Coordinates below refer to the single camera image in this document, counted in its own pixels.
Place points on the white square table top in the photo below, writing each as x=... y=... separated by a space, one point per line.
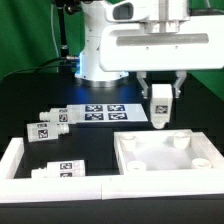
x=164 y=150

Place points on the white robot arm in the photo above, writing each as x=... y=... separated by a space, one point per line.
x=157 y=16

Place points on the green backdrop curtain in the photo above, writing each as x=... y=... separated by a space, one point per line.
x=26 y=39

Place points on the white marker sheet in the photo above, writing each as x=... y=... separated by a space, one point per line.
x=103 y=113

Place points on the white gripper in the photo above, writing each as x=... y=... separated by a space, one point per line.
x=198 y=45

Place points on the black camera stand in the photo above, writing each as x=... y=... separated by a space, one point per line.
x=66 y=61

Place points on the white U-shaped fence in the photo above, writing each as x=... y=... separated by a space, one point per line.
x=153 y=184

